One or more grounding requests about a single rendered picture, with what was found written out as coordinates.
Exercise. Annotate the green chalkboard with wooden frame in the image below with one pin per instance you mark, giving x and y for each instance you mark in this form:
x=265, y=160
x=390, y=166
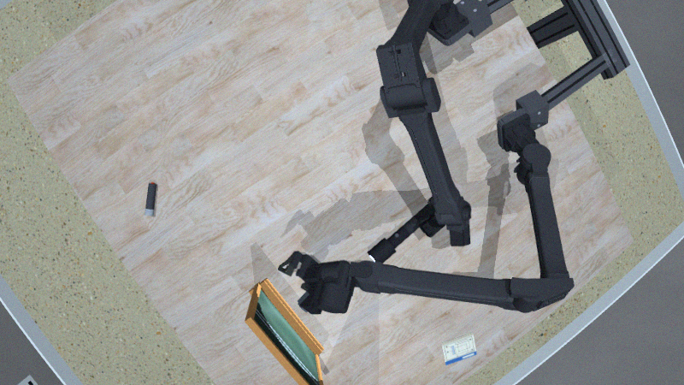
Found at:
x=281, y=331

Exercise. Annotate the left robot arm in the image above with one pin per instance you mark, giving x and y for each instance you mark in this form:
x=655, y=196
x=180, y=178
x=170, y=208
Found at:
x=554, y=281

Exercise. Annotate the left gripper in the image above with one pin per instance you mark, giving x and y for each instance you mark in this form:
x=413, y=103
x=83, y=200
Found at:
x=307, y=262

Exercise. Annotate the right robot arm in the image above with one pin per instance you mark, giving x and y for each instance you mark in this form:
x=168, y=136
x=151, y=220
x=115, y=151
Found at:
x=400, y=55

